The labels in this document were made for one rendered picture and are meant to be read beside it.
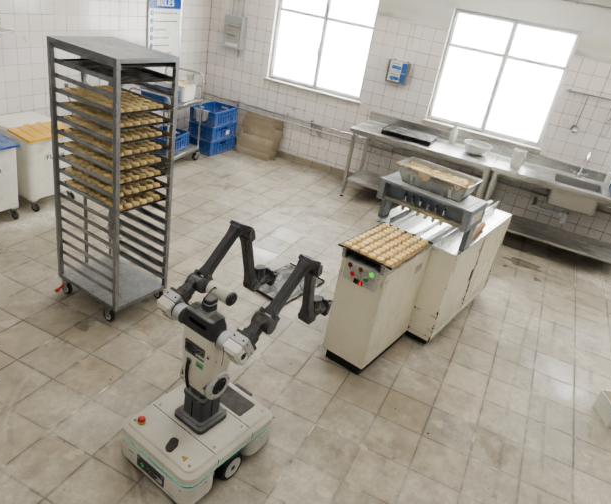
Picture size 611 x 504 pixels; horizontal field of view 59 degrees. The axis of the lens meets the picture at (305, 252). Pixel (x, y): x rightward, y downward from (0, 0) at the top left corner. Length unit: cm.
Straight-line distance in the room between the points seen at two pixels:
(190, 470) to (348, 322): 149
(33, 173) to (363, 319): 339
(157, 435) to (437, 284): 222
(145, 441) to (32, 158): 329
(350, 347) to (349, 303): 33
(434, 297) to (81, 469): 256
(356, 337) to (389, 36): 446
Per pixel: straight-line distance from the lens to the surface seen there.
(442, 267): 402
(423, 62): 712
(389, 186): 413
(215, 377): 274
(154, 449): 290
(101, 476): 314
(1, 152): 528
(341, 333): 377
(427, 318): 422
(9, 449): 334
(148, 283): 428
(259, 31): 795
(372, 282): 344
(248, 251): 298
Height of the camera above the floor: 240
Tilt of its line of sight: 27 degrees down
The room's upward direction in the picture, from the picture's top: 11 degrees clockwise
